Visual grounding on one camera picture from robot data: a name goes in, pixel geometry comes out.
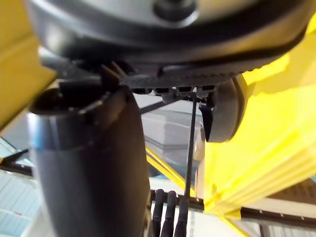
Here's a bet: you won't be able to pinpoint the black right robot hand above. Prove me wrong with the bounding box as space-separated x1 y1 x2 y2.
26 0 312 237

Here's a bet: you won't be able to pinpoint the yellow diagonal shelf brace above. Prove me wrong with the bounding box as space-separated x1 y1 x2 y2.
145 147 198 198

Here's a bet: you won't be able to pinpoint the pale grey plastic bin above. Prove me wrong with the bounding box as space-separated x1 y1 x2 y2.
134 93 206 173

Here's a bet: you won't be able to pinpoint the thin black rod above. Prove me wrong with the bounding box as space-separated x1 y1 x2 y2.
184 93 199 198

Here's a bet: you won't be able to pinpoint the yellow shelf post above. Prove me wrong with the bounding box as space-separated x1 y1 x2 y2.
0 0 58 131

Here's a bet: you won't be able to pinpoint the black metal rail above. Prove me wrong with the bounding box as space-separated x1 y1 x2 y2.
240 206 316 224

